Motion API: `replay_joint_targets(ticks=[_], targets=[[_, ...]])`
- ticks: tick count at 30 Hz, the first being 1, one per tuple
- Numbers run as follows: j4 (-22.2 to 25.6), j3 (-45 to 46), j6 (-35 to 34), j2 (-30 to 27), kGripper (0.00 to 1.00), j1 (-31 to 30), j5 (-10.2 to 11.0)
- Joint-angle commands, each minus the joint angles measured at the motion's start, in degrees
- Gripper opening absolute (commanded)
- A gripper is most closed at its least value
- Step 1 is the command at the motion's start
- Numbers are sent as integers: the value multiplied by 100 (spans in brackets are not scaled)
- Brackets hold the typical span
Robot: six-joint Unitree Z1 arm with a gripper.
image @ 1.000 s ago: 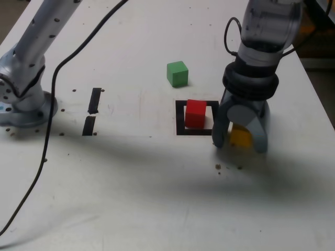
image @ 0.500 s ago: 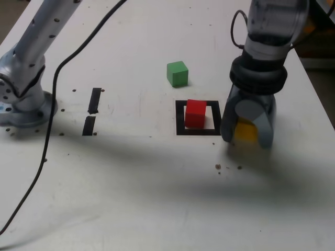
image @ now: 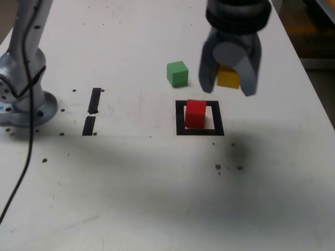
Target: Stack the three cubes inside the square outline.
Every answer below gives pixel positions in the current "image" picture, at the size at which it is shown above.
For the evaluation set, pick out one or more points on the black tape strip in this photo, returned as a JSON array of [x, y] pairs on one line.
[[94, 100]]

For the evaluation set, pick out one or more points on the red cube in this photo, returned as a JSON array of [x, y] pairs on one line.
[[195, 115]]

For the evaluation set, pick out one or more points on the yellow cube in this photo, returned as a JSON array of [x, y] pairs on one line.
[[227, 78]]

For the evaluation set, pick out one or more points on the green cube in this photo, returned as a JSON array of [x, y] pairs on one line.
[[178, 74]]

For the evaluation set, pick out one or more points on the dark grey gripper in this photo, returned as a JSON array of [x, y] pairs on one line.
[[233, 36]]

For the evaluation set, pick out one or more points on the black tape square outline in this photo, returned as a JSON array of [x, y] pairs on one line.
[[180, 117]]

